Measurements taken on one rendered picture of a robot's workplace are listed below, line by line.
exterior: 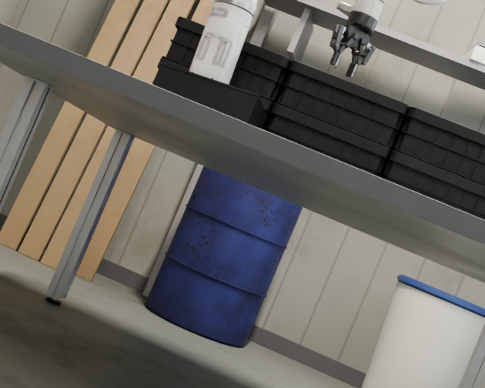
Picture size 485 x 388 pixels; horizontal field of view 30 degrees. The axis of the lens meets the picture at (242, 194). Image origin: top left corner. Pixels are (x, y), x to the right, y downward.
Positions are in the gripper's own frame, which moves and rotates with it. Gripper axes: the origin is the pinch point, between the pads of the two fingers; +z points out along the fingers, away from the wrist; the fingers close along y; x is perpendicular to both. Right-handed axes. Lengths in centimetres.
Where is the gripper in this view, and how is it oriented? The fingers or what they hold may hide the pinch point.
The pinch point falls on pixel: (342, 66)
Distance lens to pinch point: 238.2
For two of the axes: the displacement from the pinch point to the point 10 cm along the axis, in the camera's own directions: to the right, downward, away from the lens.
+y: 7.4, 3.4, 5.8
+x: -5.4, -2.1, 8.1
